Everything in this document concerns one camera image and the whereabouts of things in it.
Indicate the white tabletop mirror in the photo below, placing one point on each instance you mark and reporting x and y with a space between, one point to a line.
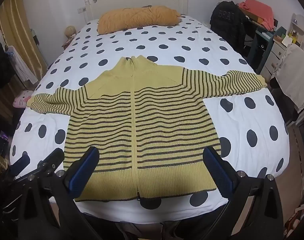
300 26

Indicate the yellow curtain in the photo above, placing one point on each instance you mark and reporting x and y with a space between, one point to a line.
14 30

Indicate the hanging clothes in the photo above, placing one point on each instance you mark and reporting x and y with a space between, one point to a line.
9 62

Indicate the yellow striped knit sweater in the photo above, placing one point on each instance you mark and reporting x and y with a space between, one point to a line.
144 130

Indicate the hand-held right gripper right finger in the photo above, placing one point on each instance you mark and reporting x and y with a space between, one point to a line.
220 173

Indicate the small tan pillow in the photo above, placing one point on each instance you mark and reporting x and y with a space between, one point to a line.
70 31

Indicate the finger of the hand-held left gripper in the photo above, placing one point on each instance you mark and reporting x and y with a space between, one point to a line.
51 160
20 163

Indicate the pink cat plush slipper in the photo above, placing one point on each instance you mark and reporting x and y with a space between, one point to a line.
21 101

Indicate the white polka dot blanket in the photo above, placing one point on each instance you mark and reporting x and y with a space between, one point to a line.
182 55

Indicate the black backpack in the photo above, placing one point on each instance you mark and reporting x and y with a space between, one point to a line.
228 22

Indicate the wall outlet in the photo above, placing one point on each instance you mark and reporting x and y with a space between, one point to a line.
80 10

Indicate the white drawer cabinet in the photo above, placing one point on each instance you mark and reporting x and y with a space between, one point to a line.
276 52

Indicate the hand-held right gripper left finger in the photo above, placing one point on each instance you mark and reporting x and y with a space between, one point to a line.
82 173

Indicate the orange pillow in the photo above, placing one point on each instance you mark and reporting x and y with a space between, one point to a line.
138 17

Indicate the chair with beige cover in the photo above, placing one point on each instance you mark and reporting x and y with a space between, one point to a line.
295 75

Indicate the teal desk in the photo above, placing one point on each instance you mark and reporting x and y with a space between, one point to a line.
263 42

